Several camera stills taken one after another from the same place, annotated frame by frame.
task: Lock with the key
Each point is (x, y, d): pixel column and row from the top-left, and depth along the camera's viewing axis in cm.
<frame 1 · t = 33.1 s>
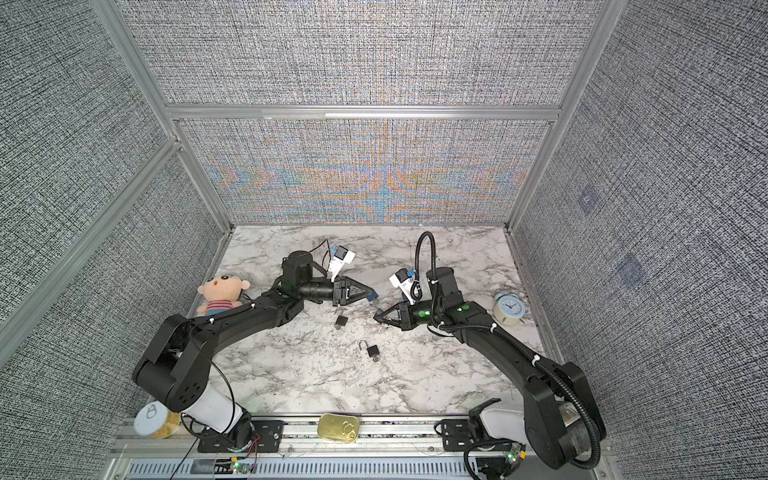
left hand: (369, 295, 77), fingers open
right hand: (381, 316, 77), fingers closed
plush doll toy: (221, 293, 94), point 7 cm above the table
light blue alarm clock: (509, 307, 94), point 5 cm above the table
black padlock upper left: (341, 320, 96), on the table
black padlock open shackle: (372, 351, 89), on the table

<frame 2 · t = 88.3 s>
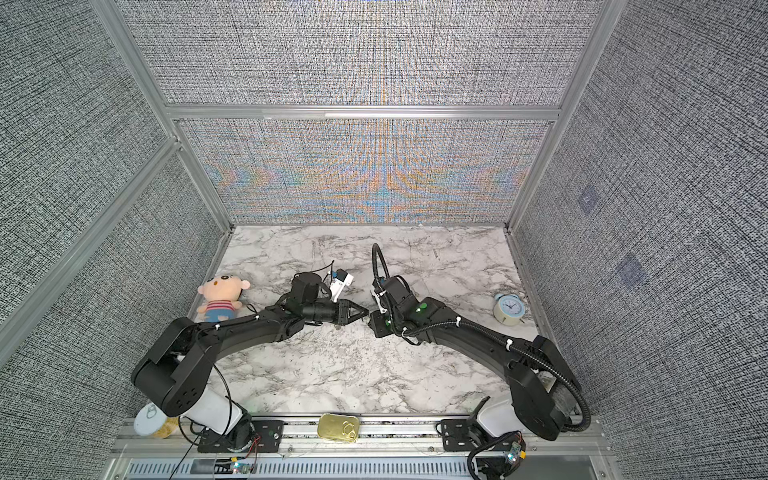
left hand: (365, 314, 83), fingers open
right hand: (373, 321, 83), fingers open
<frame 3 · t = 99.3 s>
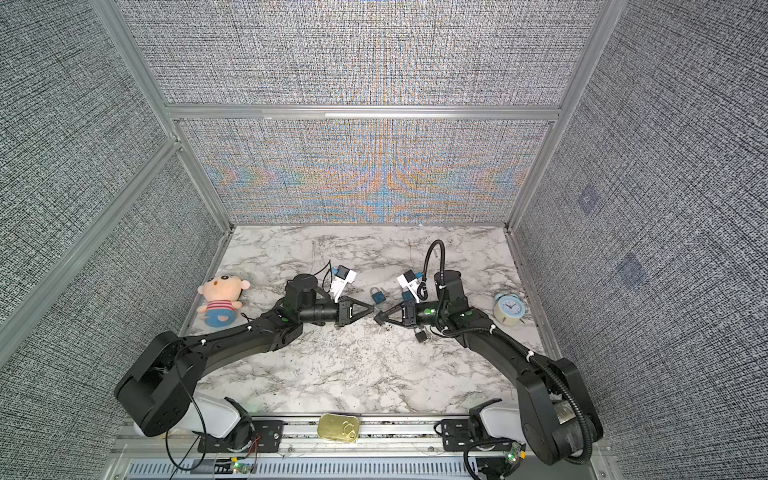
left hand: (372, 314, 77), fingers closed
right hand: (382, 316, 77), fingers closed
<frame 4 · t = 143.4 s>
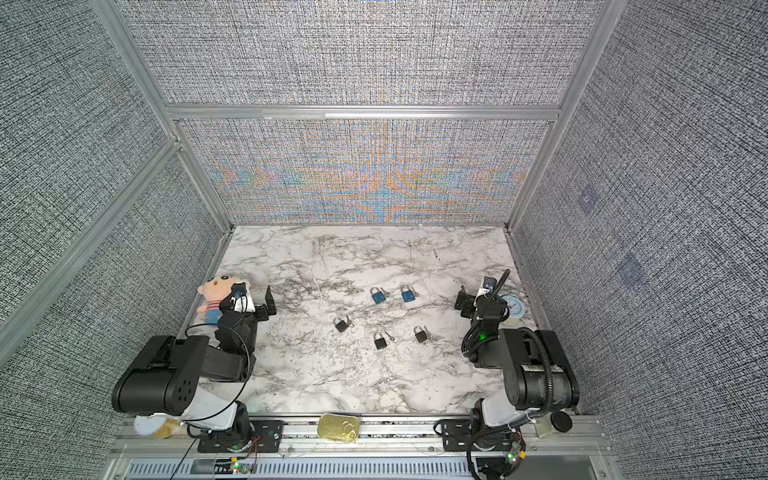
left hand: (251, 289, 89), fingers open
right hand: (480, 289, 92), fingers open
